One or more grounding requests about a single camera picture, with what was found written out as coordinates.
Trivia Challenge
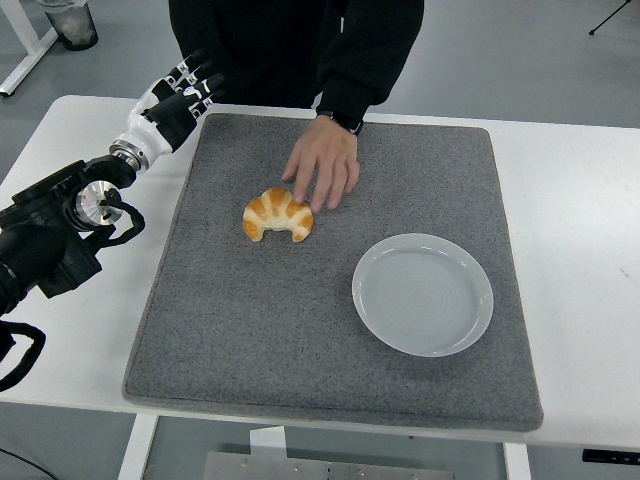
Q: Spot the person's hand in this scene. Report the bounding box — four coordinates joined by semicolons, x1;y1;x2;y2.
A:
281;115;361;211

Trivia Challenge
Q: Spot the black table control panel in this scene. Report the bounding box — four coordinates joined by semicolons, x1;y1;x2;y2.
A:
582;448;640;464

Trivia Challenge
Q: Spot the golden croissant bread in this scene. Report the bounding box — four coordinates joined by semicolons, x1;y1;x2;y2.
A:
242;186;315;244

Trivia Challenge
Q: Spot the person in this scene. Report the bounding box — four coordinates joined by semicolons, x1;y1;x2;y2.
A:
167;0;425;121

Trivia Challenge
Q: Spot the black tripod leg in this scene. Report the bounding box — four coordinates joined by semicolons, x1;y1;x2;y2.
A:
588;0;640;36

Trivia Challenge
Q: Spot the thin black floor cable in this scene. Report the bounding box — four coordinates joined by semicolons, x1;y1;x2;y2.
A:
0;446;51;480

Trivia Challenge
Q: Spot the grey felt mat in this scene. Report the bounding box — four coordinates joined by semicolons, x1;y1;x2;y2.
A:
121;112;545;433

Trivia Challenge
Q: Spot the white table leg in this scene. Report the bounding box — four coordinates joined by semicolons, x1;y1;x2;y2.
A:
118;414;160;480
503;442;532;480

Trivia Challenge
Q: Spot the black waste bin with liner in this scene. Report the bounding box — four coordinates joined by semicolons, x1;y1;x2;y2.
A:
44;0;99;51

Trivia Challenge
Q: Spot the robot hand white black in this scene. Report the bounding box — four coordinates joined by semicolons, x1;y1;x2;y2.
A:
115;48;226;161

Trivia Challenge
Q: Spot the white desk leg frame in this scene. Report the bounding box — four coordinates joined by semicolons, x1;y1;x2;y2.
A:
0;0;59;99

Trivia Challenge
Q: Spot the white paper label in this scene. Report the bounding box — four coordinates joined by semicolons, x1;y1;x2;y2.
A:
248;426;287;459

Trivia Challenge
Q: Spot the black wristwatch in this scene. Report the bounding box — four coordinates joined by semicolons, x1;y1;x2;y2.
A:
315;109;365;135

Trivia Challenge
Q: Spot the pale grey round plate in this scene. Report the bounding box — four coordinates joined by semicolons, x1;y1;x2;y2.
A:
351;232;495;358

